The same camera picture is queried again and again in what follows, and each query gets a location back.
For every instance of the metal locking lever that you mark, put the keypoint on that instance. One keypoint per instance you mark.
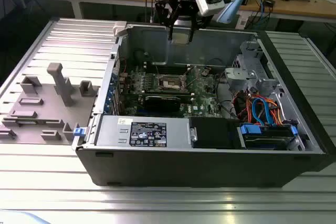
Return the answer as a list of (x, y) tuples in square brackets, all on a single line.
[(157, 69)]

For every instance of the hard disk in blue carrier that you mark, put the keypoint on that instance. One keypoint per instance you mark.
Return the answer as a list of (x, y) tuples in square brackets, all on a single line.
[(252, 129)]

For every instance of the small black box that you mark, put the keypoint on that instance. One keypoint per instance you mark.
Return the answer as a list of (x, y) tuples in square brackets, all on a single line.
[(269, 2)]

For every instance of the pale blue teach pendant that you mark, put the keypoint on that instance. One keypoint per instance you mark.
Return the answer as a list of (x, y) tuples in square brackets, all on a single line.
[(231, 9)]

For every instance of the green motherboard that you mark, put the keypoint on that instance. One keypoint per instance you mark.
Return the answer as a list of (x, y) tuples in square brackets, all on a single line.
[(204, 98)]

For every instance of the black PC case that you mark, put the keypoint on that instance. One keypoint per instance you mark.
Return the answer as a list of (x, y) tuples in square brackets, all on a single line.
[(183, 166)]

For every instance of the grey power supply unit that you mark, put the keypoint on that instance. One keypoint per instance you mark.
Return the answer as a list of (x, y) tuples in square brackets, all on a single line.
[(113, 132)]

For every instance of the silver CPU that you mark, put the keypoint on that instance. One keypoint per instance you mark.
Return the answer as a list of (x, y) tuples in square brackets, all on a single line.
[(181, 39)]

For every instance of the silver drive cage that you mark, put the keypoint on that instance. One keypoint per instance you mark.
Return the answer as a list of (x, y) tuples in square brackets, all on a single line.
[(236, 75)]

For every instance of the grey parts rack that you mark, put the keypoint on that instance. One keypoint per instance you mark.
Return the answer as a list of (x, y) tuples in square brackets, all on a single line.
[(39, 103)]

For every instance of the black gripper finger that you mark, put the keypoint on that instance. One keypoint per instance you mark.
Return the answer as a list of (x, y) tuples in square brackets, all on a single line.
[(194, 16), (164, 11)]

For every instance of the CPU socket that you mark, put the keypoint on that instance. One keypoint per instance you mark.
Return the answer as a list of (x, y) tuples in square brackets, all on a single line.
[(170, 83)]

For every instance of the black graphics card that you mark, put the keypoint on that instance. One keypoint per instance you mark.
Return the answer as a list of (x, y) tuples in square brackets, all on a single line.
[(162, 103)]

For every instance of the blue case latch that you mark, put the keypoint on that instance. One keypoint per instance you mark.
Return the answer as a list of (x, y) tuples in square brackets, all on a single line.
[(79, 132)]

